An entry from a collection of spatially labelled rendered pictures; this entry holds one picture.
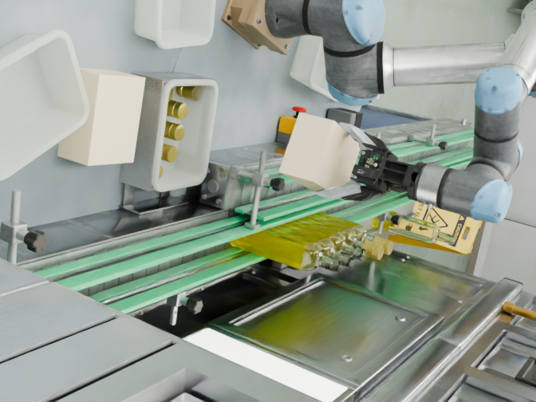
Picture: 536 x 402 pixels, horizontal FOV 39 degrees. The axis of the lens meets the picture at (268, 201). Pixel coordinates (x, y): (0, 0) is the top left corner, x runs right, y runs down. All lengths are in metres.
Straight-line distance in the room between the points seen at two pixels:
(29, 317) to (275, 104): 1.39
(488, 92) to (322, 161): 0.32
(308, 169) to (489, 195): 0.33
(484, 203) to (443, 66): 0.46
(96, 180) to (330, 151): 0.45
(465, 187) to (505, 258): 6.38
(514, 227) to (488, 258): 0.41
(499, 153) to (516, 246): 6.29
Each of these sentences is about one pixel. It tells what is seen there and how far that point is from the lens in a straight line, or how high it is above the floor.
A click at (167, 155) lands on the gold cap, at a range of 1.53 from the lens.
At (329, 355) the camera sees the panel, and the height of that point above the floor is 1.22.
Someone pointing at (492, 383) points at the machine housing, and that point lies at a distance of 1.61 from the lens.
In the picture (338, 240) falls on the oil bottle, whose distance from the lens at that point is 1.69.
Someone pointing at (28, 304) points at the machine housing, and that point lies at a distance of 0.69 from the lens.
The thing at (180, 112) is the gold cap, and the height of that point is 0.81.
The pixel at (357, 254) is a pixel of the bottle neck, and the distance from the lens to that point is 1.68.
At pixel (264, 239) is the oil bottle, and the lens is 1.64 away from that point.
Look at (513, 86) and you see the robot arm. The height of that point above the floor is 1.43.
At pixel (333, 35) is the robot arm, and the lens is 1.64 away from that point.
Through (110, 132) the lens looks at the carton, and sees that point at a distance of 1.37.
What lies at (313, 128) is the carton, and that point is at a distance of 1.42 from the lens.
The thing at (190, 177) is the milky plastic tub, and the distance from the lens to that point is 1.60.
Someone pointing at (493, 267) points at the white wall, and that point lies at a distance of 7.75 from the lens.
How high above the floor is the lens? 1.73
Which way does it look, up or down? 28 degrees down
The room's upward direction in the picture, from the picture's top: 107 degrees clockwise
